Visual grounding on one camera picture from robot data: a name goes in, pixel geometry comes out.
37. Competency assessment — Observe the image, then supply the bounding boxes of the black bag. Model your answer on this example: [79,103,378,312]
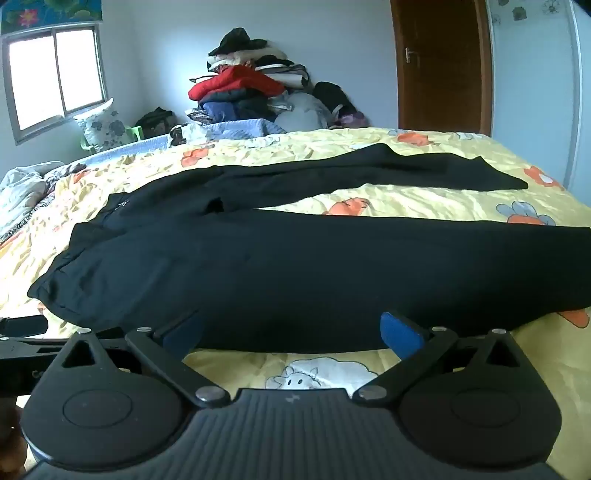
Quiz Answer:
[135,107,179,139]

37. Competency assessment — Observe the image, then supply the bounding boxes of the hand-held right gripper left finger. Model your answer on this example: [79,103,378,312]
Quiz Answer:
[58,310,232,409]

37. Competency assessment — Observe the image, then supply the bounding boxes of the floral pillow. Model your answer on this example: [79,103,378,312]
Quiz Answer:
[74,98,129,153]

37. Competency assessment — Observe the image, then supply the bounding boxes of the yellow printed bedsheet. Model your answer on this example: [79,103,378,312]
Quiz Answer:
[0,127,591,480]

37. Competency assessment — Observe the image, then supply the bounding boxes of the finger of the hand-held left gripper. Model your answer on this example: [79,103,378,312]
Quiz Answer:
[0,316,49,339]

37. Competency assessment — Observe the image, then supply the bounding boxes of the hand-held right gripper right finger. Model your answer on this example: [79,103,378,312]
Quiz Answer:
[353,311,525,409]

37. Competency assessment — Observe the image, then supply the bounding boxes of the sliding glass window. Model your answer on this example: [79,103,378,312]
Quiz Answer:
[1,23,110,147]

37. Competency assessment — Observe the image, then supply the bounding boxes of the floral curtain valance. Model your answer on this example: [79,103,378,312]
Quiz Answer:
[0,0,103,36]

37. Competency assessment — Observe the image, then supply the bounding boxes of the grey quilt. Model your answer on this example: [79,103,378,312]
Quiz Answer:
[0,161,88,241]

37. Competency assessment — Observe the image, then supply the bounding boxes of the green plastic chair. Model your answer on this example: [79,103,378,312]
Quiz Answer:
[81,124,145,154]

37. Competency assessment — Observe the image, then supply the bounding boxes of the pile of clothes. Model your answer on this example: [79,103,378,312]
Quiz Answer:
[187,28,370,136]

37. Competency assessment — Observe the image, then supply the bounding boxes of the black pants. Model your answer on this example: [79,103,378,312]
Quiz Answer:
[28,143,591,354]

